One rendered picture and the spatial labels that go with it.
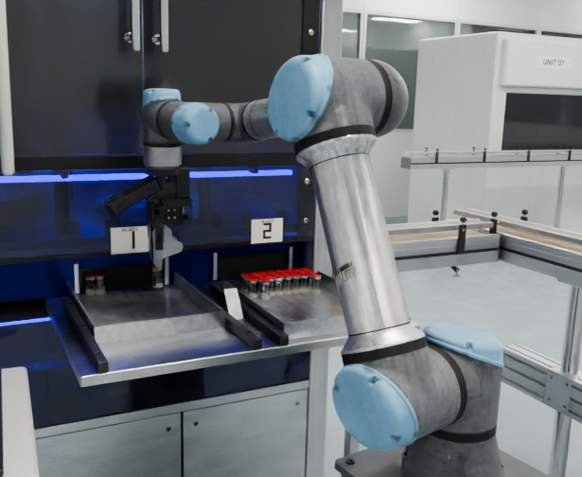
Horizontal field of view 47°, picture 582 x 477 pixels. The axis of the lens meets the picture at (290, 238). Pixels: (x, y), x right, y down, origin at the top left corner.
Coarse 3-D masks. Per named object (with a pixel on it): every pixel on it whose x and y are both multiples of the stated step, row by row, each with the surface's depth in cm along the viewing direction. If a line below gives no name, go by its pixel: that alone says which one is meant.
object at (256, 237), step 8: (256, 224) 165; (272, 224) 167; (280, 224) 168; (256, 232) 165; (272, 232) 167; (280, 232) 168; (256, 240) 166; (264, 240) 167; (272, 240) 168; (280, 240) 169
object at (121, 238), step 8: (112, 232) 149; (120, 232) 150; (128, 232) 151; (136, 232) 152; (144, 232) 153; (112, 240) 150; (120, 240) 151; (128, 240) 151; (136, 240) 152; (144, 240) 153; (112, 248) 150; (120, 248) 151; (128, 248) 152; (136, 248) 153; (144, 248) 153
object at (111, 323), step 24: (144, 288) 163; (168, 288) 164; (192, 288) 154; (96, 312) 144; (120, 312) 144; (144, 312) 145; (168, 312) 145; (192, 312) 146; (216, 312) 136; (96, 336) 126; (120, 336) 128; (144, 336) 130
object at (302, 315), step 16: (320, 272) 170; (224, 288) 160; (336, 288) 163; (256, 304) 142; (272, 304) 153; (288, 304) 154; (304, 304) 154; (320, 304) 154; (336, 304) 155; (272, 320) 136; (288, 320) 142; (304, 320) 133; (320, 320) 134; (336, 320) 136; (304, 336) 133
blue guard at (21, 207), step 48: (0, 192) 138; (48, 192) 142; (96, 192) 146; (192, 192) 156; (240, 192) 162; (288, 192) 167; (0, 240) 140; (48, 240) 144; (96, 240) 148; (192, 240) 159; (240, 240) 164
